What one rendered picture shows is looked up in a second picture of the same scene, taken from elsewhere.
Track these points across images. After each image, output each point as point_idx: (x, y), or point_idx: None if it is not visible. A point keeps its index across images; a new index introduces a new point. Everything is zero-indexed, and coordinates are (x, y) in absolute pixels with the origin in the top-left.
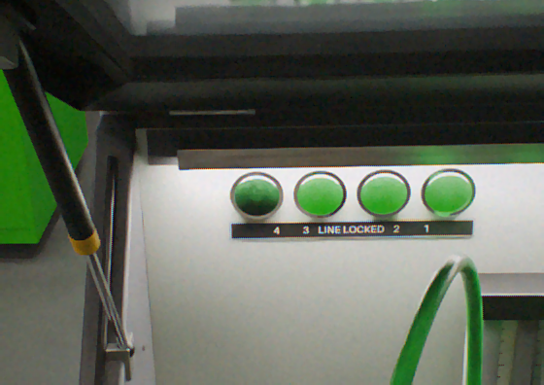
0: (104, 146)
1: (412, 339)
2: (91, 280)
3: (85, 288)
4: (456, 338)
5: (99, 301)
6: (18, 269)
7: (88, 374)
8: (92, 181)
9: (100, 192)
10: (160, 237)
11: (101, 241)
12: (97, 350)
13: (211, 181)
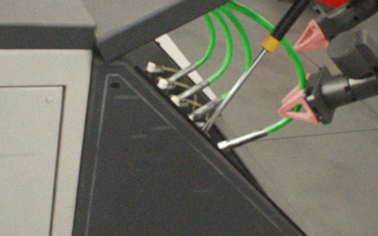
0: (130, 65)
1: (245, 6)
2: (187, 122)
3: (189, 128)
4: None
5: (194, 126)
6: None
7: (217, 151)
8: (148, 85)
9: (151, 86)
10: None
11: (171, 105)
12: (210, 139)
13: None
